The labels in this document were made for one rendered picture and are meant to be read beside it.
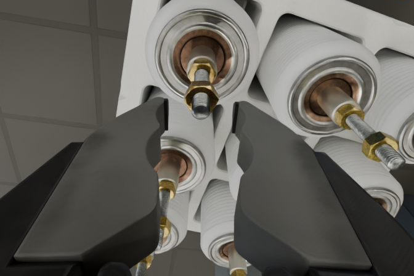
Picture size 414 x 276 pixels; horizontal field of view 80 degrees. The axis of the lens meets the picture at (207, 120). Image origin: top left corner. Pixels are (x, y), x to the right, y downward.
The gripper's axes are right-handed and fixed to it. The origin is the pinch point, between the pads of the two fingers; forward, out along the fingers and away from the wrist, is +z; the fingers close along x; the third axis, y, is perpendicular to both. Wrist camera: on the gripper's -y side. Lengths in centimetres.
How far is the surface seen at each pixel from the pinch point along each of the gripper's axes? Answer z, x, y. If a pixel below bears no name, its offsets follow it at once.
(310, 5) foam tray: 16.3, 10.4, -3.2
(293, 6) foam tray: 16.3, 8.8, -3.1
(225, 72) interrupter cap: 9.0, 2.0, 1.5
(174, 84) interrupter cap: 8.9, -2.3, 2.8
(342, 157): 13.6, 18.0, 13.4
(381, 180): 9.6, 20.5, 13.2
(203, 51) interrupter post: 7.5, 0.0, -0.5
